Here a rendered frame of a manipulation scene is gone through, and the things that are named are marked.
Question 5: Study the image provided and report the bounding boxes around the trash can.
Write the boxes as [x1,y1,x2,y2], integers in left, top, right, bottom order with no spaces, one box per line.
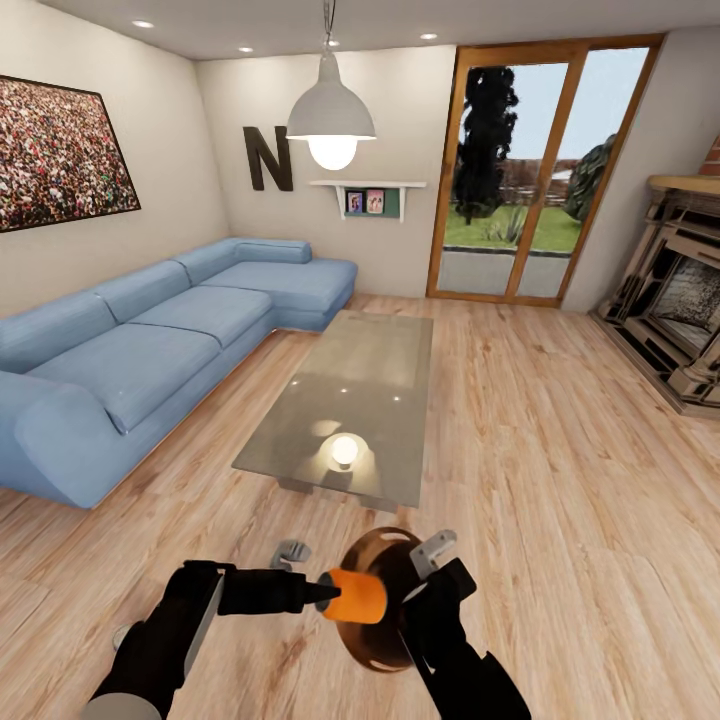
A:
[335,526,423,675]

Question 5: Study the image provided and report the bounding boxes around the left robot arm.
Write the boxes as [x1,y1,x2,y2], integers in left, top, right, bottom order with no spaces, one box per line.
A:
[77,540,341,720]

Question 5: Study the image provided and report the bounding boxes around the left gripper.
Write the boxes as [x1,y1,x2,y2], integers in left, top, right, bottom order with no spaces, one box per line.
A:
[246,568,341,616]

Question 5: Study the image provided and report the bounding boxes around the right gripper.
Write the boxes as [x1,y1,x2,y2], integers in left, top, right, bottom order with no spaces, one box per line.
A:
[428,557,477,609]

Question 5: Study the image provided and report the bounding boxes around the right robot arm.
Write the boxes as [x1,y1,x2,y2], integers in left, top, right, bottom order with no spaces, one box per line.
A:
[397,529,532,720]

